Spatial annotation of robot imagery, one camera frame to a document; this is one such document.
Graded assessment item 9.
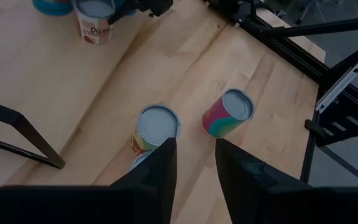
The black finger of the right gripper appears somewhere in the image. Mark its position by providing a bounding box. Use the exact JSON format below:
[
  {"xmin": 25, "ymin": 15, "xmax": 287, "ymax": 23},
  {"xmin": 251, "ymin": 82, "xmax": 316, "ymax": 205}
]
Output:
[{"xmin": 108, "ymin": 0, "xmax": 142, "ymax": 26}]

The large blue Tomatoes can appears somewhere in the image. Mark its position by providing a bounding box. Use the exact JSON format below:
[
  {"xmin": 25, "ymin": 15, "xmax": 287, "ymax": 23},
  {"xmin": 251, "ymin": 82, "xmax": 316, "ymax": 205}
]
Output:
[{"xmin": 32, "ymin": 0, "xmax": 75, "ymax": 17}]

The magenta teal swirl can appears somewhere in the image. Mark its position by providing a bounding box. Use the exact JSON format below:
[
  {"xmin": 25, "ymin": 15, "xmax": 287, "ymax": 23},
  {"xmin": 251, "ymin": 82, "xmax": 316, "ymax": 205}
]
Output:
[{"xmin": 201, "ymin": 88, "xmax": 256, "ymax": 139}]

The light wooden board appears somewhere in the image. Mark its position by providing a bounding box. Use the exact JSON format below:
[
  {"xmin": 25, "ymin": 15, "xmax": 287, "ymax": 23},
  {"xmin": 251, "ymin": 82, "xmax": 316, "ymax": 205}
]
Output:
[{"xmin": 255, "ymin": 7, "xmax": 327, "ymax": 63}]

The red white diced tomatoes can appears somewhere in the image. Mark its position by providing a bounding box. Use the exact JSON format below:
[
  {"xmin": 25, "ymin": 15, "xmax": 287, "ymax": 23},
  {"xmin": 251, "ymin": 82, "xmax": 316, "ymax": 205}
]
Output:
[{"xmin": 72, "ymin": 0, "xmax": 118, "ymax": 45}]

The office chair base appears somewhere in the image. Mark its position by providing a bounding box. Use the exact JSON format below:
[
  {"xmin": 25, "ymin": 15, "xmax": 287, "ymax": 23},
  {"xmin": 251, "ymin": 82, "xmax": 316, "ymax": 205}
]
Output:
[{"xmin": 295, "ymin": 0, "xmax": 326, "ymax": 26}]

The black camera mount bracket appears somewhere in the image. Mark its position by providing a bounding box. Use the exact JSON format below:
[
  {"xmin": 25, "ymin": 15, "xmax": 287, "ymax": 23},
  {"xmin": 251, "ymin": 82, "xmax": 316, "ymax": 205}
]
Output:
[{"xmin": 304, "ymin": 83, "xmax": 358, "ymax": 148}]

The black table frame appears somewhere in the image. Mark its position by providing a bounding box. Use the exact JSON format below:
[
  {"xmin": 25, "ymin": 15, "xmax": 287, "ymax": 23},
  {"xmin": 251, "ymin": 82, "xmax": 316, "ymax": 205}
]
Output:
[{"xmin": 203, "ymin": 0, "xmax": 358, "ymax": 188}]

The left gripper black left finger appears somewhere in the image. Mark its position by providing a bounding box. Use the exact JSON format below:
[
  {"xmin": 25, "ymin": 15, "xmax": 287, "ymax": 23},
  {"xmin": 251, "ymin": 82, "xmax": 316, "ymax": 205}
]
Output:
[{"xmin": 109, "ymin": 138, "xmax": 178, "ymax": 224}]

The grey lidded can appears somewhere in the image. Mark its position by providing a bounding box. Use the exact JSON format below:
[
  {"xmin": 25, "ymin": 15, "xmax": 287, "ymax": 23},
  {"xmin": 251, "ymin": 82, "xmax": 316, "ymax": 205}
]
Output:
[{"xmin": 130, "ymin": 150, "xmax": 152, "ymax": 171}]

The silver aluminium extrusion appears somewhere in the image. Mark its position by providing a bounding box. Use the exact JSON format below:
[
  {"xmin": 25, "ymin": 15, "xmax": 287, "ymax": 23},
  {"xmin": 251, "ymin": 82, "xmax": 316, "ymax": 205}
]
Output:
[{"xmin": 314, "ymin": 62, "xmax": 358, "ymax": 114}]

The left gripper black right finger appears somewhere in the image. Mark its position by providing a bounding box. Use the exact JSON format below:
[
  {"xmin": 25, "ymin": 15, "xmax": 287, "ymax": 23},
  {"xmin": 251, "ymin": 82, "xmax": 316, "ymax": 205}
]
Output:
[{"xmin": 214, "ymin": 138, "xmax": 313, "ymax": 224}]

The rainbow striped can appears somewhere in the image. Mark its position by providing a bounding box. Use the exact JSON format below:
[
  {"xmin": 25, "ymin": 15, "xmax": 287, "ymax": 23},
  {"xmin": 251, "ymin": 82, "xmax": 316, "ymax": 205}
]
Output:
[{"xmin": 131, "ymin": 103, "xmax": 182, "ymax": 156}]

